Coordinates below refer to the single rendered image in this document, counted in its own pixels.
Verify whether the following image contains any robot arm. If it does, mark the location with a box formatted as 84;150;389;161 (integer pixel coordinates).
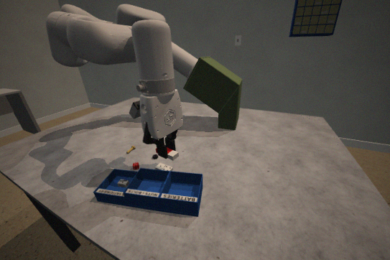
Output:
46;4;198;94

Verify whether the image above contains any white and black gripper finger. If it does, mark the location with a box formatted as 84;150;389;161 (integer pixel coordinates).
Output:
165;130;178;151
143;122;168;159

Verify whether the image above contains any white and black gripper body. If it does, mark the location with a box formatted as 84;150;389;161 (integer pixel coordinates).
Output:
140;89;183;139

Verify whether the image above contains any white domino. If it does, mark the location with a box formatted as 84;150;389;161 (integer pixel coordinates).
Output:
155;163;173;171

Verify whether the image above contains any blue three-compartment bin tray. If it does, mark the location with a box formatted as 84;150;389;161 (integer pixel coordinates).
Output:
93;168;203;217

